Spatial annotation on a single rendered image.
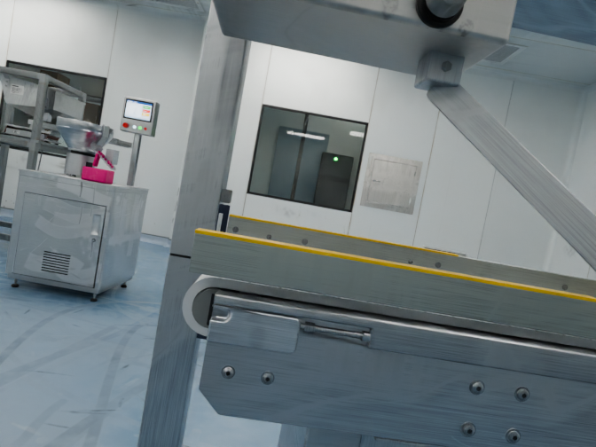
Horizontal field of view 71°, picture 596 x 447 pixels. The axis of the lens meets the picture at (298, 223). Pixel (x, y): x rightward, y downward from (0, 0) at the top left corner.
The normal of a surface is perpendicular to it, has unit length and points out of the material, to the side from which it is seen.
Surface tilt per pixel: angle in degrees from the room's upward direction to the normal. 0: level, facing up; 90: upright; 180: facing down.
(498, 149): 87
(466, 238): 90
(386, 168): 90
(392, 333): 90
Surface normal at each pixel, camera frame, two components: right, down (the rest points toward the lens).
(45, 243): -0.05, 0.04
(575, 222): -0.47, -0.09
